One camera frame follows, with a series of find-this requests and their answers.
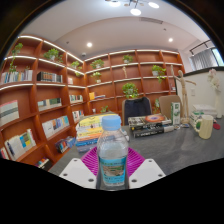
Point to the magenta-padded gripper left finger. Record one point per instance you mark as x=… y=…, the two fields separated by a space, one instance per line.
x=78 y=173

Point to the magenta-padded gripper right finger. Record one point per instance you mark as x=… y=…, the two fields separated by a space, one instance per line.
x=146 y=173

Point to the clear blue-capped water bottle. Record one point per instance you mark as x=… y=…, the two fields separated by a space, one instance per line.
x=112 y=150

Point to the stack of colourful books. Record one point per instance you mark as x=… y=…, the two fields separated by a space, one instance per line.
x=87 y=130

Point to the stack of dark books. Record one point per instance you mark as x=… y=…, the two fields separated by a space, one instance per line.
x=150 y=125

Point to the dark blue chair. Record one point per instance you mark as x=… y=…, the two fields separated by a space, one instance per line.
x=136 y=110

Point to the tall green white carton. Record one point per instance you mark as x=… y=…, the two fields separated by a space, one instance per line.
x=175 y=113

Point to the green white tissue box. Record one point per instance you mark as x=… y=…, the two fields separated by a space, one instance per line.
x=195 y=120

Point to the cream ceramic mug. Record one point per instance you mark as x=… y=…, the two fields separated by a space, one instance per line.
x=206 y=128

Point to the wooden shelf unit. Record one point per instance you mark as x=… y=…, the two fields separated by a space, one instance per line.
x=100 y=86

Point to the wooden artist mannequin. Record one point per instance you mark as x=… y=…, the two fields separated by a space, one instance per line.
x=183 y=90

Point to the pink and white flowers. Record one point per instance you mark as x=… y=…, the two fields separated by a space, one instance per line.
x=214 y=81

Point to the grey curtain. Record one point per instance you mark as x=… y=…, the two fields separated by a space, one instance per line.
x=201 y=60

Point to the recessed ceiling downlight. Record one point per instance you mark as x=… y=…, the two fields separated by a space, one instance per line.
x=89 y=44
x=170 y=39

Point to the window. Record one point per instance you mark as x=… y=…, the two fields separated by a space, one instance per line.
x=218 y=56

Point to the ceiling air vent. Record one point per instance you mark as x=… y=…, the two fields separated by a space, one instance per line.
x=151 y=20

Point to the ceiling lamp with round lights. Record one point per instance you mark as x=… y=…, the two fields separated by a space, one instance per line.
x=135 y=11

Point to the white wall switch plate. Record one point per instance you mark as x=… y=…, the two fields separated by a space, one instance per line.
x=193 y=92

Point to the dark curtain rail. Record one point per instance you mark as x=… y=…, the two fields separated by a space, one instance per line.
x=200 y=46

